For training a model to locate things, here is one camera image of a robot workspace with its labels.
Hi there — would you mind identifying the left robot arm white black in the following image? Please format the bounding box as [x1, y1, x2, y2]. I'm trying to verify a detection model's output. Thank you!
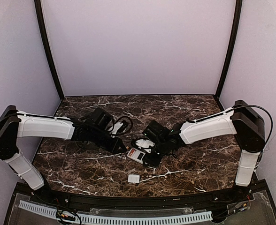
[0, 105, 133, 191]

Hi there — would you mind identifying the white battery cover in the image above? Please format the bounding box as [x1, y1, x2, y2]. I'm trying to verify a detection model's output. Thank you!
[128, 174, 140, 183]

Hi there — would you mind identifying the right black frame post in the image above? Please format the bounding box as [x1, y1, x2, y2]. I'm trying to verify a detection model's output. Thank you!
[215, 0, 243, 99]

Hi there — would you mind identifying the white remote control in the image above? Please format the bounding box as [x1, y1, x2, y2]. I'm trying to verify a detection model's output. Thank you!
[127, 148, 146, 164]

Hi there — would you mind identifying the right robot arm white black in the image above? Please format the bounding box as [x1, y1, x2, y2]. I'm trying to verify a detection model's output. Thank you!
[143, 100, 270, 187]

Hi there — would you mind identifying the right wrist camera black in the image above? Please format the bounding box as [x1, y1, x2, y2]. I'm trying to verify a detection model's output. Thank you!
[131, 138, 155, 151]

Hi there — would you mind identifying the black front rail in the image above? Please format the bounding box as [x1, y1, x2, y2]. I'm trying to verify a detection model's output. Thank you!
[39, 189, 238, 211]

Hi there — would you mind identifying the white slotted cable duct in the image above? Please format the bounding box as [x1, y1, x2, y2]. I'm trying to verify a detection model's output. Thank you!
[18, 200, 213, 225]

